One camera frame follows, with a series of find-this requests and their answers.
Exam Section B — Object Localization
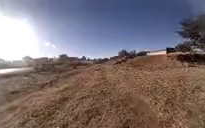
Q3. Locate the white low wall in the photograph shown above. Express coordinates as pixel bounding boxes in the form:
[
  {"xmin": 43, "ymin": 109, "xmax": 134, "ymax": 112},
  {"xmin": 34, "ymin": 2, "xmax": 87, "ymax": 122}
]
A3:
[{"xmin": 146, "ymin": 49, "xmax": 168, "ymax": 57}]

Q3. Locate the tree with dark crown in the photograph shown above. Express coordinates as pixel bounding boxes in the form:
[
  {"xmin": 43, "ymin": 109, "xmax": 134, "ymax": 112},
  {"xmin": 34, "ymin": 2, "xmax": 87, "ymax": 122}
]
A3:
[{"xmin": 175, "ymin": 13, "xmax": 205, "ymax": 53}]

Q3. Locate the pale road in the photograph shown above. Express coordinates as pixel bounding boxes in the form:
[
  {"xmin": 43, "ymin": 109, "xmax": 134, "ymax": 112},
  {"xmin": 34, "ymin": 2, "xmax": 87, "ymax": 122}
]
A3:
[{"xmin": 0, "ymin": 67, "xmax": 34, "ymax": 76}]

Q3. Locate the row of distant buildings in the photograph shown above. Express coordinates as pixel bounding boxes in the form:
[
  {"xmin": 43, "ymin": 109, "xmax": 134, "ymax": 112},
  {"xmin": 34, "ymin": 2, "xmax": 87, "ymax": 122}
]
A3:
[{"xmin": 0, "ymin": 49, "xmax": 148, "ymax": 66}]

